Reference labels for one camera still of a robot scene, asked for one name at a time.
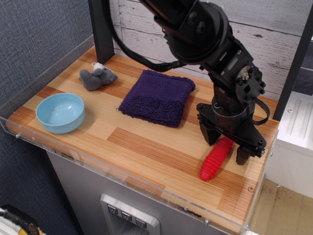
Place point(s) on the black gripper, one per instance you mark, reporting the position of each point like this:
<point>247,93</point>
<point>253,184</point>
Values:
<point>239,126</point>

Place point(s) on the black left vertical post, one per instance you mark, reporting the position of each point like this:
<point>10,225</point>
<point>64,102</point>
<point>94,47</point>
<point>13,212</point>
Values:
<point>101,34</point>

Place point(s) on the red handled metal spoon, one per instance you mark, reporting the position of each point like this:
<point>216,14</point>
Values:
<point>215,159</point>

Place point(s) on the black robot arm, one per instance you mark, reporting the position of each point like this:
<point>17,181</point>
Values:
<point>199,33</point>

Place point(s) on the black and yellow bag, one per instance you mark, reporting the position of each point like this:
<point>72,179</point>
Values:
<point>15,222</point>

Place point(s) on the black right vertical post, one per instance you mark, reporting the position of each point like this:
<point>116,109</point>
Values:
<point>295,67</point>

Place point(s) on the clear acrylic table guard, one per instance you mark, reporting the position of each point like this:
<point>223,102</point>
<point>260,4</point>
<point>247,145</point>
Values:
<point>151,158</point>

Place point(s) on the light blue bowl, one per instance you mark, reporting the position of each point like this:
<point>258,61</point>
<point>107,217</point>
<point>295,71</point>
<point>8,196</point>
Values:
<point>61,113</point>

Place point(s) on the black vertical post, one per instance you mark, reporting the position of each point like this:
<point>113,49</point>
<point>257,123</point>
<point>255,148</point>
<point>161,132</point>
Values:
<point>295,67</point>
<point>101,34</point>

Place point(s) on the grey plush toy animal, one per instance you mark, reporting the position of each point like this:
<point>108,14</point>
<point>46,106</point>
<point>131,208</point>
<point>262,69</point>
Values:
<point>100,76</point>

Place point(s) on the grey cabinet with button panel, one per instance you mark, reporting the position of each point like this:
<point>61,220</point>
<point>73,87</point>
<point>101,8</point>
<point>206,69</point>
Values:
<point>105,206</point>

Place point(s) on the purple folded cloth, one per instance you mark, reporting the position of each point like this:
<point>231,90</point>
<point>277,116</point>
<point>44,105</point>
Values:
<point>158,98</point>

